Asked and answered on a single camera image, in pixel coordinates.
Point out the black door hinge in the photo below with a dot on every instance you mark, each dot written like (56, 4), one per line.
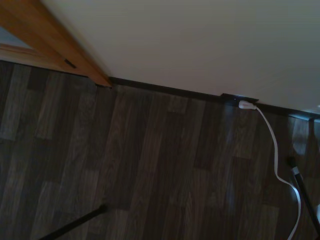
(70, 63)

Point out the black floor outlet box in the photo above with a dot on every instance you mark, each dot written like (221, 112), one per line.
(237, 98)

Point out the wooden door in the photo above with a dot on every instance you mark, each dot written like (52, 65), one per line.
(17, 53)

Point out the white power plug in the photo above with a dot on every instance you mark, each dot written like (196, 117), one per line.
(246, 105)

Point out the black tripod leg with silver band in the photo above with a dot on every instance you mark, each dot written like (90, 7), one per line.
(303, 190)

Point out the dark baseboard strip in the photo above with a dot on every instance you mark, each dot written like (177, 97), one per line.
(165, 89)

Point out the wooden door frame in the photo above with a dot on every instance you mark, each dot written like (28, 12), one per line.
(62, 42)

